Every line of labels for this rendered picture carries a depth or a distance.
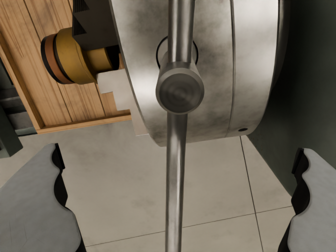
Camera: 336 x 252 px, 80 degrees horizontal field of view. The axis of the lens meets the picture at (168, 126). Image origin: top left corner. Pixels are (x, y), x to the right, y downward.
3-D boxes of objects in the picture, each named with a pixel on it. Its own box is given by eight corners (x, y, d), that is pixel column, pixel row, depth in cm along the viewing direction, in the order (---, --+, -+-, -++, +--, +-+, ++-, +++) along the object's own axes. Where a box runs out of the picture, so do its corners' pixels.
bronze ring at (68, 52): (91, 13, 25) (23, 27, 26) (112, 86, 29) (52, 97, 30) (112, 19, 34) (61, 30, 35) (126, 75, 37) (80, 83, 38)
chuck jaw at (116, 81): (167, 59, 29) (180, 139, 31) (169, 62, 33) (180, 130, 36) (93, 73, 30) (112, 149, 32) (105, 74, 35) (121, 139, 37)
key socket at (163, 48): (158, 31, 18) (156, 33, 16) (195, 31, 18) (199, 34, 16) (158, 68, 20) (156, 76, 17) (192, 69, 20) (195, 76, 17)
